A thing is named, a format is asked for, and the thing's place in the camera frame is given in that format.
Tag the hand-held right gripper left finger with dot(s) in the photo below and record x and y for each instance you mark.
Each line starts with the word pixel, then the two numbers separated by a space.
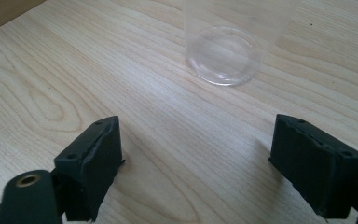
pixel 90 168

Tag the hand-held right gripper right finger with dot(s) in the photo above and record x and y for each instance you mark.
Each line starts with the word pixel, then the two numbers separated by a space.
pixel 317 168

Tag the clear plastic cup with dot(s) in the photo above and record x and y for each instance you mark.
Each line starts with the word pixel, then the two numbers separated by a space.
pixel 223 56

